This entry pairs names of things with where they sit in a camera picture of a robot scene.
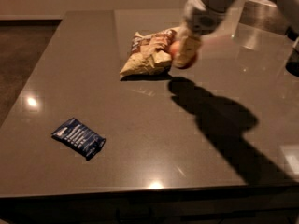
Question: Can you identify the brown chip bag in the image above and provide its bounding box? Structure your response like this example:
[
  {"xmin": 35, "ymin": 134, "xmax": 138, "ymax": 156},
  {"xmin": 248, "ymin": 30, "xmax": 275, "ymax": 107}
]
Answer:
[{"xmin": 120, "ymin": 27, "xmax": 178, "ymax": 77}]

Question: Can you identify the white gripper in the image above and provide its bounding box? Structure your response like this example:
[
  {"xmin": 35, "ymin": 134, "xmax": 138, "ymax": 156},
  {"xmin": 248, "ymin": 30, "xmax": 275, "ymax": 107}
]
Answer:
[{"xmin": 174, "ymin": 0, "xmax": 235, "ymax": 54}]

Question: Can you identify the blue snack packet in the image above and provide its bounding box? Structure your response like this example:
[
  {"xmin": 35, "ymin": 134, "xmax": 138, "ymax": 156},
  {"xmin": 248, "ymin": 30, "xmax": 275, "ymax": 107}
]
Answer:
[{"xmin": 51, "ymin": 118, "xmax": 106, "ymax": 161}]

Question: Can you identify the red apple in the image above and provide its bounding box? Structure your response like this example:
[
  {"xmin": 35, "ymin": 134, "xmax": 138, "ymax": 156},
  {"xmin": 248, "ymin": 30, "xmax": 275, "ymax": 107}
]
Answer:
[{"xmin": 169, "ymin": 41, "xmax": 197, "ymax": 69}]

